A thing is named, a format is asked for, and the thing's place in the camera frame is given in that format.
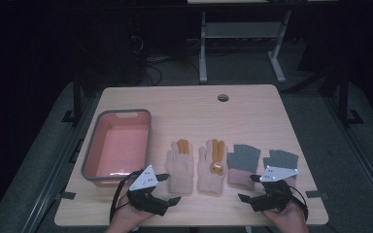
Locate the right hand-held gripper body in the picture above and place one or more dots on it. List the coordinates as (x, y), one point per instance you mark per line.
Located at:
(275, 174)

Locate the grey and pink fingerless glove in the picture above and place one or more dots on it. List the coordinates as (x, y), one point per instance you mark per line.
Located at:
(243, 158)
(281, 158)

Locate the black metal stand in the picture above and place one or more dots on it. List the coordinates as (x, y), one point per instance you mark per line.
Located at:
(77, 97)
(344, 97)

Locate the beige glove with bear face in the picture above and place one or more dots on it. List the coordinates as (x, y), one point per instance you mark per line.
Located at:
(209, 181)

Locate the pink basin with grey rim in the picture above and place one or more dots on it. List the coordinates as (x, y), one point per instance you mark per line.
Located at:
(119, 145)

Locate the person's right hand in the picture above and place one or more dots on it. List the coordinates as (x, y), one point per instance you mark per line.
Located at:
(288, 220)

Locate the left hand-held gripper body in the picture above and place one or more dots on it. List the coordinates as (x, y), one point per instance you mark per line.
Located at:
(144, 181)

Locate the white metal desk frame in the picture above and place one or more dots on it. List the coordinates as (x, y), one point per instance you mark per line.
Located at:
(239, 29)

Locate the person's left hand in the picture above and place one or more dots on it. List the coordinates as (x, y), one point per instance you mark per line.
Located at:
(126, 216)

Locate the beige glove with orange fingers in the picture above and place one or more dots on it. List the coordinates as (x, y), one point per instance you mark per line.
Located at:
(179, 174)

